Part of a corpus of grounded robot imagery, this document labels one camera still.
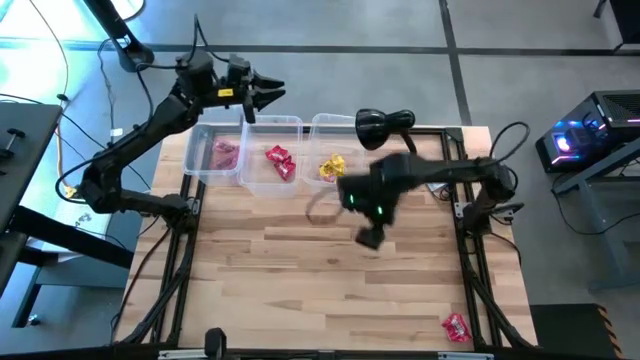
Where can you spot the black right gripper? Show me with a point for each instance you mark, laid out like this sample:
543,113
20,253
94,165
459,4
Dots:
370,195

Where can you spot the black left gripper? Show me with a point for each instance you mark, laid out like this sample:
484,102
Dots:
240,80

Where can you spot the long red candy bar pack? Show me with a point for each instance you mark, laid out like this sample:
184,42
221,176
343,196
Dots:
286,169

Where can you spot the clear plastic container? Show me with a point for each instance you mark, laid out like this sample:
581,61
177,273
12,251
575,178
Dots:
260,180
320,140
200,165

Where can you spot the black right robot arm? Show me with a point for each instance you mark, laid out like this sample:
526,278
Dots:
450,170

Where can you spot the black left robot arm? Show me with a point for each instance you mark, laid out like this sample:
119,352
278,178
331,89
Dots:
150,125

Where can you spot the black desk lamp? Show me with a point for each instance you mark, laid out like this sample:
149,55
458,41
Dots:
380,125

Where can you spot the black adapter with white label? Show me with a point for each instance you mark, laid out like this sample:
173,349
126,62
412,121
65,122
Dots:
439,187

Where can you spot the black floor stand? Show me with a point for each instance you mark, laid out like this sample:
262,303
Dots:
132,55

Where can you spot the small white floor tag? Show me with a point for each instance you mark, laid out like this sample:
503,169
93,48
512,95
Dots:
116,132

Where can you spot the small black device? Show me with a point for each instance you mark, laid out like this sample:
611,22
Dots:
215,342

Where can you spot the white printed paper box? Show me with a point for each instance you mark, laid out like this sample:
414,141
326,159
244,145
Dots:
75,222

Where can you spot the black side desk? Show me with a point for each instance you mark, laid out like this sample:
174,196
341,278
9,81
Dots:
25,150

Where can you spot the black clamp knob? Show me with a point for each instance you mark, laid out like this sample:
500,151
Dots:
12,136

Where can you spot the black computer with coloured lights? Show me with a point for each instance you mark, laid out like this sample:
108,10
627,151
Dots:
575,135

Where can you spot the black mat with striped edge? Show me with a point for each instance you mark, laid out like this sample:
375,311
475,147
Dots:
565,330

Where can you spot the grey metal side table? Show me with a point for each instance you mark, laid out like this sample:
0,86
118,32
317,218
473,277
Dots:
615,165

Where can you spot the black furniture piece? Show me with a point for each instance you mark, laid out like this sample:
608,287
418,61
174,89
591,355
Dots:
630,20

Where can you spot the black metal table frame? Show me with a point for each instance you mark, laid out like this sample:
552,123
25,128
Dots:
180,280

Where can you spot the silver metal bracket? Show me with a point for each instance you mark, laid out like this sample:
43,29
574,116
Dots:
186,355
466,356

